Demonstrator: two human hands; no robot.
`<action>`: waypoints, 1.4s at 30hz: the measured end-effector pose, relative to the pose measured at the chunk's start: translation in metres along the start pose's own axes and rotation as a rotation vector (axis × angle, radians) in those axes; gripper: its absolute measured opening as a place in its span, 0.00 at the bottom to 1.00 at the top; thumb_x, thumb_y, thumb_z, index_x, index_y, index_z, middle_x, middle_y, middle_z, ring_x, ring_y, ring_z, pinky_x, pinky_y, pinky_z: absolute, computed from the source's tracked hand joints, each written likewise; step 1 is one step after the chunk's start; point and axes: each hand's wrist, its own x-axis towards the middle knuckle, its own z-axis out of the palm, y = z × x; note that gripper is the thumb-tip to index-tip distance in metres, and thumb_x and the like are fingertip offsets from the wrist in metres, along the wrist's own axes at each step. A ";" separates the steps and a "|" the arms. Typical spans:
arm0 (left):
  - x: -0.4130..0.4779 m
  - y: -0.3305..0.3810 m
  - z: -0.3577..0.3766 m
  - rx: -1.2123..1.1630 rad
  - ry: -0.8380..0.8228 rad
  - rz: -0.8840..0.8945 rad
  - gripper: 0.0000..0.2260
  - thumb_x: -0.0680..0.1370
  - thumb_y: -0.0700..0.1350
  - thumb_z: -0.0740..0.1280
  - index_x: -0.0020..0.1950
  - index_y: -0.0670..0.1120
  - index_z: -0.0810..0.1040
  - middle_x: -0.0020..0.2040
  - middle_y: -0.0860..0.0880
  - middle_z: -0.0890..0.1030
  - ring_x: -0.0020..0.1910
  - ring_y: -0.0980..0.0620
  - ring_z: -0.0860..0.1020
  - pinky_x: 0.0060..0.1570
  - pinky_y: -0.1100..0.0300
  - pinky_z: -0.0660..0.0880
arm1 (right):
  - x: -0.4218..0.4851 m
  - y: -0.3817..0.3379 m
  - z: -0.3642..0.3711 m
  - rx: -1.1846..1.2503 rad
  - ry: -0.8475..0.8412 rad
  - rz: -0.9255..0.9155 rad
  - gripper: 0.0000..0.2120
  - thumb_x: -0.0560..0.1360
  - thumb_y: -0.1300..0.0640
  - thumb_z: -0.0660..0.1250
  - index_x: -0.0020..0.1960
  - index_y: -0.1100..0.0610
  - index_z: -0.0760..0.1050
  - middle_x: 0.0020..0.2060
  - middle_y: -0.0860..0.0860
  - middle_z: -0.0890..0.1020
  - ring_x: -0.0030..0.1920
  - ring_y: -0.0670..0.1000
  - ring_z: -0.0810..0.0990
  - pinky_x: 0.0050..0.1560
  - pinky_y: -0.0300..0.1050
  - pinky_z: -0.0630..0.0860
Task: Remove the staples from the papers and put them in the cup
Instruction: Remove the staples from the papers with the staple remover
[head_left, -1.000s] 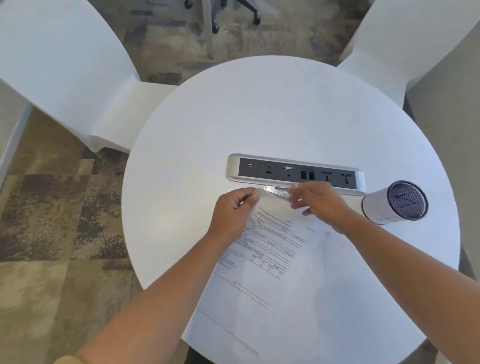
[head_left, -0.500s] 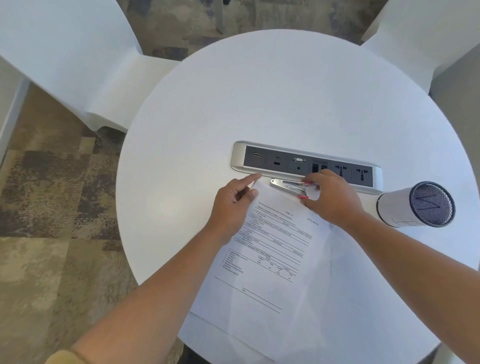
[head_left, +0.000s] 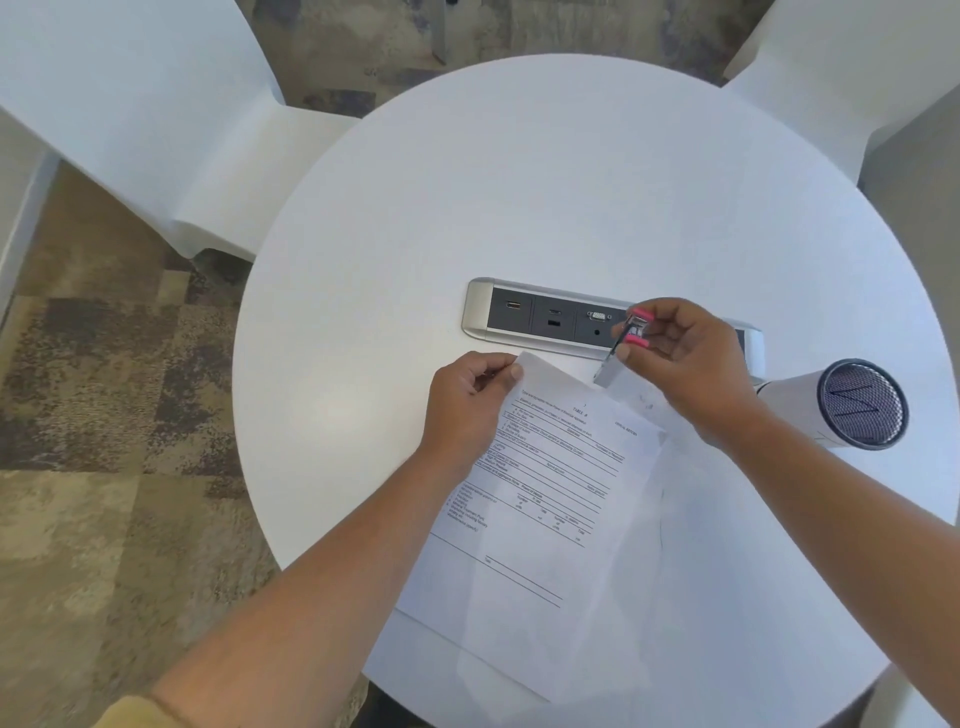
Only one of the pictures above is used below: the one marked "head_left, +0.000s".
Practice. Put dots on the person's right hand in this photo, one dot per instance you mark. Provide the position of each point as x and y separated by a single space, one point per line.
705 375

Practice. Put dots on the person's left hand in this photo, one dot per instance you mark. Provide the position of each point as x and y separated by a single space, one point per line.
465 412

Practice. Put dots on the silver stapler with pink ends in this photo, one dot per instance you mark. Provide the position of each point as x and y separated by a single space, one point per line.
609 371

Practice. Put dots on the person's right forearm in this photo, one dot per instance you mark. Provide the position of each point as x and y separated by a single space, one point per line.
862 540

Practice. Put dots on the person's left forearm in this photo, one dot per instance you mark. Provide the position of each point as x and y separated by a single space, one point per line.
315 592

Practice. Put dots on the silver table power socket strip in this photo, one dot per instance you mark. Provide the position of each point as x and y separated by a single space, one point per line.
540 315

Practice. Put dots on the person's left shoe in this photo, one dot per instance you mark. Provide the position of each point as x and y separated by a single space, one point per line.
397 709

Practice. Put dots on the person's yellow shirt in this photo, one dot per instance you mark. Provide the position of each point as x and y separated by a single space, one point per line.
135 716

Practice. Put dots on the white wrapped mesh pen holder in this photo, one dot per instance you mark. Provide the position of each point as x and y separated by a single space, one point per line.
802 405

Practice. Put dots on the long white table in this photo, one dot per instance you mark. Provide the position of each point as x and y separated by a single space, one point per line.
439 30

